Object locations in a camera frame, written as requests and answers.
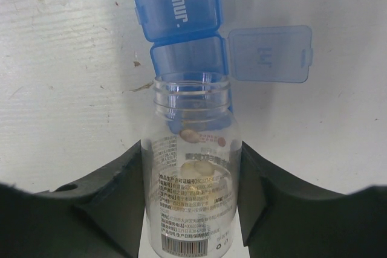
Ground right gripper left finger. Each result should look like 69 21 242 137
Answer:
1 143 145 257

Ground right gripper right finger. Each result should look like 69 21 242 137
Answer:
238 144 386 257

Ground clear bottle with orange pills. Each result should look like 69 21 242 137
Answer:
141 72 242 257

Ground blue weekly pill organizer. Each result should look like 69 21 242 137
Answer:
125 0 313 135

